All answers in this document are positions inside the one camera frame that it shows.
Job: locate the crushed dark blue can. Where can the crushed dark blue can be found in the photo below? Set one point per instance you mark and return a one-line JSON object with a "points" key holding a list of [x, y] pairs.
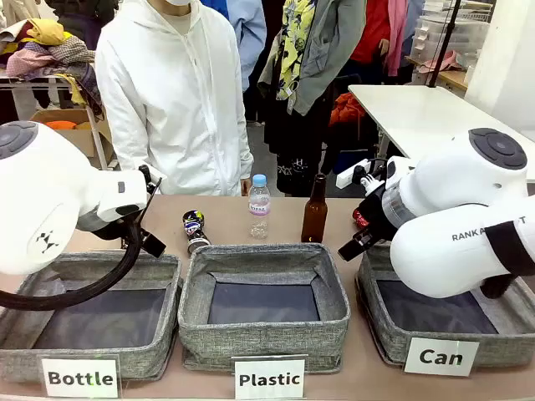
{"points": [[195, 231]]}

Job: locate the cardboard box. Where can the cardboard box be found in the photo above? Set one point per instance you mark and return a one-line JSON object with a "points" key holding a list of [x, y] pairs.
{"points": [[85, 140]]}

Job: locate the wooden desk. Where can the wooden desk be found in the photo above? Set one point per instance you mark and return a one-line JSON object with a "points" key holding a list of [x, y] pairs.
{"points": [[453, 79]]}

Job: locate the person's left forearm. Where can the person's left forearm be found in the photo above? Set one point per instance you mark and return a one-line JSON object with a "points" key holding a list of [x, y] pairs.
{"points": [[242, 142]]}

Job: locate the person in white hoodie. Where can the person in white hoodie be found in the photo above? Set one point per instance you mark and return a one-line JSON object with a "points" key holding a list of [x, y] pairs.
{"points": [[175, 92]]}

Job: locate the orange cloth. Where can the orange cloth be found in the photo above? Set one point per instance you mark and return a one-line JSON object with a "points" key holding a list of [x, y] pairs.
{"points": [[344, 108]]}

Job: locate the white side table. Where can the white side table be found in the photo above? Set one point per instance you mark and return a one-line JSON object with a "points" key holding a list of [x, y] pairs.
{"points": [[418, 113]]}

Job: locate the pile of colourful clothes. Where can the pile of colourful clothes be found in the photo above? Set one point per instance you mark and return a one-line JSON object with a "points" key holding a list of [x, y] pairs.
{"points": [[42, 50]]}

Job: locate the pink hanging garment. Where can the pink hanging garment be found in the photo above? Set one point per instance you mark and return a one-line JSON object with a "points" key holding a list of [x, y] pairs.
{"points": [[397, 33]]}

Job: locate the brown glass bottle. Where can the brown glass bottle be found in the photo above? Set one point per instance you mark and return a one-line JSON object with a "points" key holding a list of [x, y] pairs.
{"points": [[314, 217]]}

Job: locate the person in blue shirt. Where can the person in blue shirt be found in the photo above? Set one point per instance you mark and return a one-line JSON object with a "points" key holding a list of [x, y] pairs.
{"points": [[251, 37]]}

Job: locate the white face mask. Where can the white face mask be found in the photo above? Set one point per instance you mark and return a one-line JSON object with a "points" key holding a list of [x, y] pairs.
{"points": [[179, 2]]}

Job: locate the white Bottle label card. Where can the white Bottle label card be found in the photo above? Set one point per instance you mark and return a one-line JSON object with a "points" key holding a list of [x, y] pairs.
{"points": [[79, 378]]}

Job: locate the clear plastic storage drawers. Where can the clear plastic storage drawers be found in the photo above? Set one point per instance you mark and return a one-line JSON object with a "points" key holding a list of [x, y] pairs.
{"points": [[455, 33]]}

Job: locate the grey fabric basket labelled Plastic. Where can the grey fabric basket labelled Plastic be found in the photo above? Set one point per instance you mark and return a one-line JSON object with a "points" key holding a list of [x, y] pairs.
{"points": [[263, 340]]}

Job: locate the white clothes table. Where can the white clothes table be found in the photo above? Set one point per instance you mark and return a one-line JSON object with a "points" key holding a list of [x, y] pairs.
{"points": [[25, 81]]}

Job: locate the white Can label card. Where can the white Can label card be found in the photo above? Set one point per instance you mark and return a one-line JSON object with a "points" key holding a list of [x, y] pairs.
{"points": [[441, 357]]}

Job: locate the crushed red can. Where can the crushed red can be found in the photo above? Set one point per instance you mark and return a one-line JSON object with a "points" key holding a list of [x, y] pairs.
{"points": [[360, 217]]}

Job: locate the white Plastic label card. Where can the white Plastic label card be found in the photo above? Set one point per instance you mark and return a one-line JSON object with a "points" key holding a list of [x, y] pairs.
{"points": [[269, 379]]}

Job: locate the person in grey jacket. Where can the person in grey jacket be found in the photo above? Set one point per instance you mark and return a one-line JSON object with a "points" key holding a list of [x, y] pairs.
{"points": [[330, 46]]}

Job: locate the black tripod pole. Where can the black tripod pole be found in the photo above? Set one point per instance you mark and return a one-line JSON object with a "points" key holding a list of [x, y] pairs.
{"points": [[445, 42]]}

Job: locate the person's left hand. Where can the person's left hand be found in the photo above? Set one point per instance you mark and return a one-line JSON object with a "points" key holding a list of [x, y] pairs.
{"points": [[246, 186]]}

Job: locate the person in red top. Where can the person in red top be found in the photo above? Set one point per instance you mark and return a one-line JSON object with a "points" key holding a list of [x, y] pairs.
{"points": [[374, 33]]}

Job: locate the blue bin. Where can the blue bin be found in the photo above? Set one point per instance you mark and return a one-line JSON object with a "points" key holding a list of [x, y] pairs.
{"points": [[349, 160]]}

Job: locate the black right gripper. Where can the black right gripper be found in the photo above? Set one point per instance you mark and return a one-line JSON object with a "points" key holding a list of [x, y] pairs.
{"points": [[380, 225]]}

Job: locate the orange item in box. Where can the orange item in box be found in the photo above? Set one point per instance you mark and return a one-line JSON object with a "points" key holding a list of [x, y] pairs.
{"points": [[60, 124]]}

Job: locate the pink cloth on desk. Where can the pink cloth on desk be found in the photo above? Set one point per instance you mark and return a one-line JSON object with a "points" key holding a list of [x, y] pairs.
{"points": [[443, 62]]}

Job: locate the person in dark jacket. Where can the person in dark jacket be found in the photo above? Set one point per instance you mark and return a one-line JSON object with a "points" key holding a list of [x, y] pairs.
{"points": [[83, 16]]}

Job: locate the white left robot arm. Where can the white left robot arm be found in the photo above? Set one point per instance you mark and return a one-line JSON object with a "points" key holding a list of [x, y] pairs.
{"points": [[42, 188]]}

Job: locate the pink label plastic water bottle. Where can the pink label plastic water bottle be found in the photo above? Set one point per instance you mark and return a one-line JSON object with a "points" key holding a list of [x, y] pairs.
{"points": [[259, 204]]}

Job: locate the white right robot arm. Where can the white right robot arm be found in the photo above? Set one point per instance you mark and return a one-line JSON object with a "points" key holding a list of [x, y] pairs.
{"points": [[451, 179]]}

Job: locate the grey fabric basket labelled Can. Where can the grey fabric basket labelled Can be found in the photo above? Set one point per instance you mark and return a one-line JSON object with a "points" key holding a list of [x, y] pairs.
{"points": [[501, 346]]}

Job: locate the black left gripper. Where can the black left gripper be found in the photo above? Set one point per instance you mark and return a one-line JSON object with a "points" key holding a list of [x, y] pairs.
{"points": [[154, 244]]}

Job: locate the person's right forearm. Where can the person's right forearm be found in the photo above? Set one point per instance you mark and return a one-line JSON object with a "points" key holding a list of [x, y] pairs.
{"points": [[110, 133]]}

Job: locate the grey fabric basket labelled Bottle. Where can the grey fabric basket labelled Bottle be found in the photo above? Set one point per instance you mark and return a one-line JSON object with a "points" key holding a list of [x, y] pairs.
{"points": [[92, 359]]}

